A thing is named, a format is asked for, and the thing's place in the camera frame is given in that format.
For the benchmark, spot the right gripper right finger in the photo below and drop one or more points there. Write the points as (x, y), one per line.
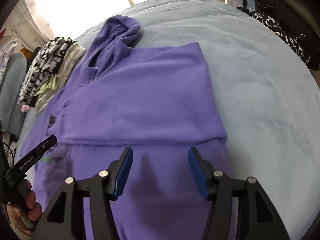
(257, 216)

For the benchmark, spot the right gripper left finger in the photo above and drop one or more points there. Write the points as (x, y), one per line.
(64, 217)

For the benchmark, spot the purple zip hoodie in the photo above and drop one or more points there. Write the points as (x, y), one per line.
(158, 101)

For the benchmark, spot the person's left hand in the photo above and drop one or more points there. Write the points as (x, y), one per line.
(15, 212)

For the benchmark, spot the pink white plush toy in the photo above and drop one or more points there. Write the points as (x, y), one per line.
(25, 108)

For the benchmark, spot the teal pillow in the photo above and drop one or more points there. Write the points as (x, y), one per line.
(12, 118)

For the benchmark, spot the light green folded garment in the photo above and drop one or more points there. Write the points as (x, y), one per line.
(51, 83)

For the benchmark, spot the black white patterned folded garment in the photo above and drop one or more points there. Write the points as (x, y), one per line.
(45, 64)

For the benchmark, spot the floral quilt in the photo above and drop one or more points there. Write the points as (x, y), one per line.
(6, 53)

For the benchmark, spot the cream shiny folded garment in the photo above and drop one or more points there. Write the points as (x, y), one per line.
(73, 55)

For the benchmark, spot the black white patterned cloth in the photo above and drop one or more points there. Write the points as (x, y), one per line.
(293, 41)

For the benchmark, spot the floral sheer curtain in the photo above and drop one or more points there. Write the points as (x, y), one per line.
(35, 22)

